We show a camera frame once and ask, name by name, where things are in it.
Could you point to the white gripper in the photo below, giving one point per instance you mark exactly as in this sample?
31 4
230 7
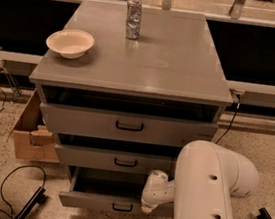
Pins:
150 197

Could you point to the grey bottom drawer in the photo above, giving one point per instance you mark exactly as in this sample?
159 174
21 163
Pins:
102 190

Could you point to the grey drawer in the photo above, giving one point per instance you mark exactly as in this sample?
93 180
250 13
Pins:
102 190
136 163
146 129

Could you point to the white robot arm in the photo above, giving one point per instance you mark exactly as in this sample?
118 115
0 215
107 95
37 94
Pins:
206 177

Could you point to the grey middle drawer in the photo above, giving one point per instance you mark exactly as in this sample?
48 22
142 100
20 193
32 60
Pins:
136 163

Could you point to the grey top drawer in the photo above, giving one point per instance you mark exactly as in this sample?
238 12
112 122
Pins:
146 129

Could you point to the grey drawer cabinet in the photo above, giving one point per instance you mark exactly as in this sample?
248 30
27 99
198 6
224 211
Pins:
172 71

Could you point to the black stand leg left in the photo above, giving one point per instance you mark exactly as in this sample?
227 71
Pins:
38 198

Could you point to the cardboard box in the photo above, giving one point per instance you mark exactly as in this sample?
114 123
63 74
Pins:
32 140

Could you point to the white bowl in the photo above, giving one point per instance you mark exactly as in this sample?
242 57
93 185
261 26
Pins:
71 44

